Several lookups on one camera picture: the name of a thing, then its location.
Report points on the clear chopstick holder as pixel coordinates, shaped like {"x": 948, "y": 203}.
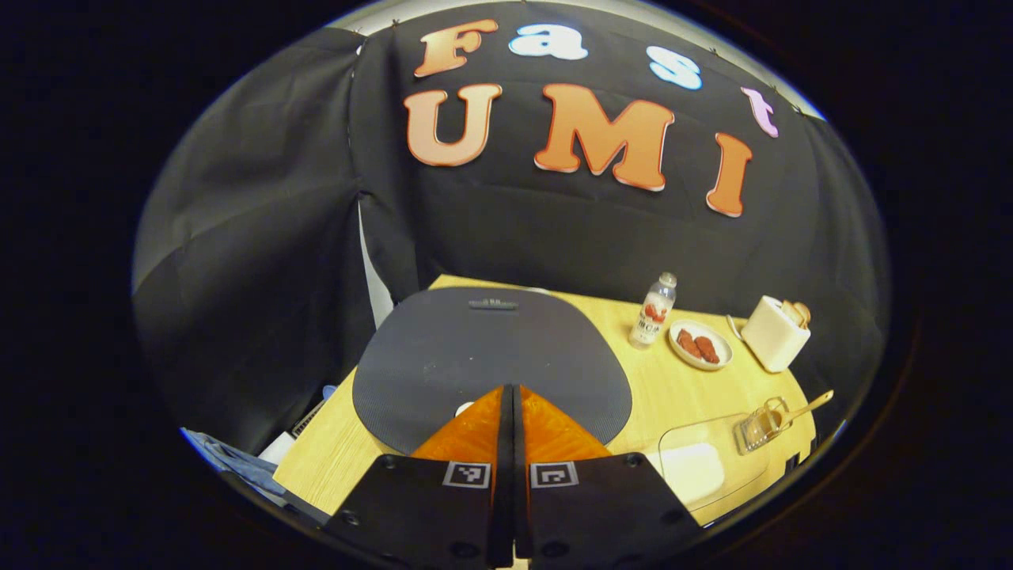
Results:
{"x": 752, "y": 435}

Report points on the toasted bread slice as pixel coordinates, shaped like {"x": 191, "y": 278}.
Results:
{"x": 803, "y": 311}
{"x": 789, "y": 313}

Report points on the white toaster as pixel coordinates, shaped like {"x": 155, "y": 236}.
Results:
{"x": 772, "y": 340}

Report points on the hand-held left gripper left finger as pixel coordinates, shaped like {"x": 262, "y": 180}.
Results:
{"x": 419, "y": 507}

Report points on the clear plastic rice tray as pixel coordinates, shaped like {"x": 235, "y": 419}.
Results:
{"x": 744, "y": 475}

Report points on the white round plate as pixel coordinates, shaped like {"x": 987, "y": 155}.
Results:
{"x": 684, "y": 356}

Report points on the black backdrop cloth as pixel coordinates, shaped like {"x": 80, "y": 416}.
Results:
{"x": 253, "y": 237}

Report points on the small clear plastic bottle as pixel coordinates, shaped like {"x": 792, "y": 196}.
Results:
{"x": 650, "y": 317}

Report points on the black rice cooker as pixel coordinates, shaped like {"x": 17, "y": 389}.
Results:
{"x": 475, "y": 348}

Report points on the wooden spoon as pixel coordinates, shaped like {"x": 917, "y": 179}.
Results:
{"x": 807, "y": 408}

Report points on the blue cloth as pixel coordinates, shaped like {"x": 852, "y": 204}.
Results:
{"x": 237, "y": 467}

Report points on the white rice heap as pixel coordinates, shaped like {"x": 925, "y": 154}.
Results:
{"x": 692, "y": 471}

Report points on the red meat piece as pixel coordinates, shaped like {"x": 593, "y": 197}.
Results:
{"x": 707, "y": 350}
{"x": 689, "y": 343}

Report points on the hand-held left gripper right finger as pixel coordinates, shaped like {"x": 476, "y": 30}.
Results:
{"x": 601, "y": 507}

